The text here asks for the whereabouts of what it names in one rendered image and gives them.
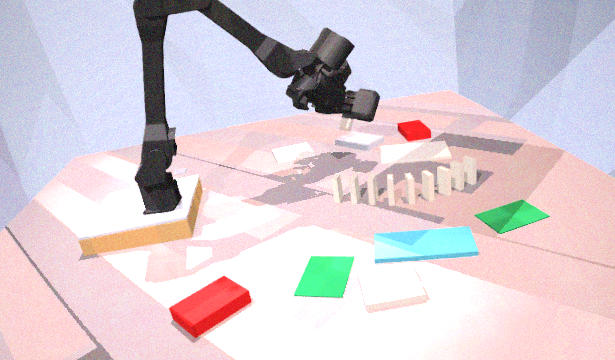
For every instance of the light blue flat block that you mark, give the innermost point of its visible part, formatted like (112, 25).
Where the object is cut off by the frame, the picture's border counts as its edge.
(423, 245)

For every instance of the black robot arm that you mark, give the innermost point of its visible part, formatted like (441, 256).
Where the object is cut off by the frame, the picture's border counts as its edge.
(312, 69)

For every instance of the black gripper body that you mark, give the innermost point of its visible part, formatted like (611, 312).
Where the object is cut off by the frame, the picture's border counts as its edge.
(362, 103)

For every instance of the red rectangular block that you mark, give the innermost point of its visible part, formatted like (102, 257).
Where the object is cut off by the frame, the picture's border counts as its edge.
(211, 305)
(414, 130)

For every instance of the green flat tile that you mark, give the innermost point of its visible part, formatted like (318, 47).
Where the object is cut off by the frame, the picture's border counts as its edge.
(511, 216)

